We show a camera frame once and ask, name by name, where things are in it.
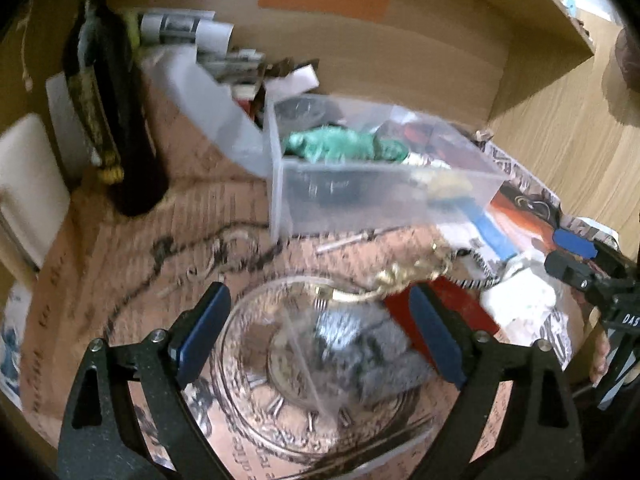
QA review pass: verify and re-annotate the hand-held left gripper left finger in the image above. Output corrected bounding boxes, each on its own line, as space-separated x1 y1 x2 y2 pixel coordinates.
57 281 232 480

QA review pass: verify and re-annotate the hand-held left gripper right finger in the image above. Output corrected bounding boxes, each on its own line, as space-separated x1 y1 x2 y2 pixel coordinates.
408 281 587 480

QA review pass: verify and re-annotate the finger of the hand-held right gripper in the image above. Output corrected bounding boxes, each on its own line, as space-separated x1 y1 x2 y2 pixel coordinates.
544 251 606 295
551 229 623 273

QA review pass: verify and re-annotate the grey fuzzy cloth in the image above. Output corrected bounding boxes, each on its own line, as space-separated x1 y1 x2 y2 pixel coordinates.
309 309 437 403

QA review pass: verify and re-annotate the clear plastic box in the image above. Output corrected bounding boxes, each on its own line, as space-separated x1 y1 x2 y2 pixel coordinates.
264 94 511 242

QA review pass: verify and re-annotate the green soft cloth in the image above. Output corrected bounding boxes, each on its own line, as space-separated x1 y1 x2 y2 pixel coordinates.
283 127 408 165

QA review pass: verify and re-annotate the person's right hand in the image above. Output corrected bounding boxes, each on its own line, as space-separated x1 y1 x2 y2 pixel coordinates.
589 327 610 384

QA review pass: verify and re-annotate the red paper sheet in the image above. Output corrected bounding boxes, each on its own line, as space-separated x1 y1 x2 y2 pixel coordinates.
384 277 501 343

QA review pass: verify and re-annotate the white crumpled object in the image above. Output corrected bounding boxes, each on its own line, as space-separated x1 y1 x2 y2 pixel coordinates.
479 254 568 333

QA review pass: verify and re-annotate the orange printed book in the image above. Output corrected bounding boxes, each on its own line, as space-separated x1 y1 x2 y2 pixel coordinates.
487 184 563 263

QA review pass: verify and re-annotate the blue flat object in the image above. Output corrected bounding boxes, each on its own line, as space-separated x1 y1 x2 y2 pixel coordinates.
470 209 518 263

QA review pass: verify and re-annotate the patterned glass plate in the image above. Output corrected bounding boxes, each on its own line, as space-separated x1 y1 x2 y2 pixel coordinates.
209 274 437 463

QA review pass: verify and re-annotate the printed brown paper sheet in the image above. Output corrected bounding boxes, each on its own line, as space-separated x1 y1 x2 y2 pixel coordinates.
20 95 506 480

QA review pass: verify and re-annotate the thin metal rod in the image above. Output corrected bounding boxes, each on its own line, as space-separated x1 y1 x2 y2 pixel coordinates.
315 227 401 255

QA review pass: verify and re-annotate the yellow tassel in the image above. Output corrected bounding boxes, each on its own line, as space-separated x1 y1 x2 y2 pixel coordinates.
92 152 126 185

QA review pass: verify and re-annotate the dark glass bottle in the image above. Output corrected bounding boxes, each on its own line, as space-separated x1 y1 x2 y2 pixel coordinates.
62 0 170 217

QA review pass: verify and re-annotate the clear plastic lid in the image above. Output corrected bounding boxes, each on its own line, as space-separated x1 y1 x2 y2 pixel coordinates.
142 54 273 177

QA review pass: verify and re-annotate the white flat box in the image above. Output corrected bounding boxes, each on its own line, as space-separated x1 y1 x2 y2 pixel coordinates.
0 112 72 272

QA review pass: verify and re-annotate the rolled printed paper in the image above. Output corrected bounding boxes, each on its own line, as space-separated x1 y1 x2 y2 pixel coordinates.
137 9 235 55

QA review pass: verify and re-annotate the gold chain ornament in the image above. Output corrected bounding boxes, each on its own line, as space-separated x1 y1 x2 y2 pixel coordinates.
320 242 453 303

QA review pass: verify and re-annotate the black white striped cord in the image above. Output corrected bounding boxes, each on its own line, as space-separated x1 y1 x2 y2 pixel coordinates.
447 247 503 292

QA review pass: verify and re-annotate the black bead necklace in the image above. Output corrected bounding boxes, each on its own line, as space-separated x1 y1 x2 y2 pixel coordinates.
102 227 288 341

